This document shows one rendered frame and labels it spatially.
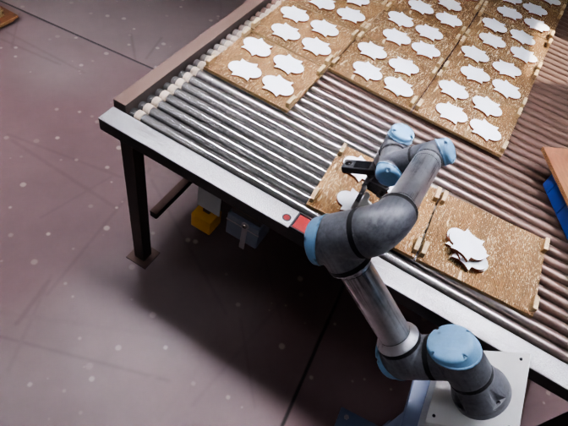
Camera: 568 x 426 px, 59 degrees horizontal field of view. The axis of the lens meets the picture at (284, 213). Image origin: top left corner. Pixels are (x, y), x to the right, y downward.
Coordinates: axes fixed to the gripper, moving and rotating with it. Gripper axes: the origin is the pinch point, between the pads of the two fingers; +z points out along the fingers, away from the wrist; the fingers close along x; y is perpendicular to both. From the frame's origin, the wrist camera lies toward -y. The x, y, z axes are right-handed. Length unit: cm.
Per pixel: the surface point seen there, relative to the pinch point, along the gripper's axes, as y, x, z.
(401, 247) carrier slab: 21.1, -7.8, 2.7
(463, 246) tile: 38.8, 0.6, -3.0
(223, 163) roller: -48.3, -8.5, 8.6
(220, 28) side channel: -90, 58, 8
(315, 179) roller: -16.7, 4.4, 6.9
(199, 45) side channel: -90, 41, 8
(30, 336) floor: -97, -73, 103
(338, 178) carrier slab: -9.5, 7.8, 4.4
